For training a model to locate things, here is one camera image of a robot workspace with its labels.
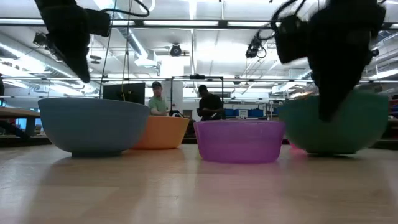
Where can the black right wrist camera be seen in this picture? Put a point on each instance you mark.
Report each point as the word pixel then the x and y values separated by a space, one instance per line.
pixel 290 40

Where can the orange plastic bowl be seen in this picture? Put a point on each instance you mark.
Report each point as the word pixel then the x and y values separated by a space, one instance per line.
pixel 164 132

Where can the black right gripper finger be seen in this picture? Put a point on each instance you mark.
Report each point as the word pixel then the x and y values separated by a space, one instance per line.
pixel 332 99

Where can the purple translucent plastic bowl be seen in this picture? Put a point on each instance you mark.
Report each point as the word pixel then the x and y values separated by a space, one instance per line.
pixel 239 141

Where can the person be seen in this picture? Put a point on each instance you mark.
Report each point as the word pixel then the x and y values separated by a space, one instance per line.
pixel 158 104
pixel 210 105

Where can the blue plastic bowl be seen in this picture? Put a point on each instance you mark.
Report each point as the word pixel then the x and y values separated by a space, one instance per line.
pixel 93 124

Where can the round black ceiling camera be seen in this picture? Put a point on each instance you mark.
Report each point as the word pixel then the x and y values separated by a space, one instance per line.
pixel 175 50

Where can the blue storage bins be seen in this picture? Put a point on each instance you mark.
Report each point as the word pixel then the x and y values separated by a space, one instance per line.
pixel 248 112

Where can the black computer monitor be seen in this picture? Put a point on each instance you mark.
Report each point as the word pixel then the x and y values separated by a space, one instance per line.
pixel 124 92

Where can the black metal stand frame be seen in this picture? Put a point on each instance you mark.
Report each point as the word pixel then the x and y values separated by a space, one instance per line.
pixel 196 76

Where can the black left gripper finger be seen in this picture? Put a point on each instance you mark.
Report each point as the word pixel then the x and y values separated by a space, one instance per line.
pixel 79 62

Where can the wooden side table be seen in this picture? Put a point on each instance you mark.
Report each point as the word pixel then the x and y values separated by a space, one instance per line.
pixel 18 112

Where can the pink plastic bowl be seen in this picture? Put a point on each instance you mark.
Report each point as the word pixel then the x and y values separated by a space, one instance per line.
pixel 297 149

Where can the green plastic bowl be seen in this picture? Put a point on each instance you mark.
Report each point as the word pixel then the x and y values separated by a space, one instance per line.
pixel 363 124

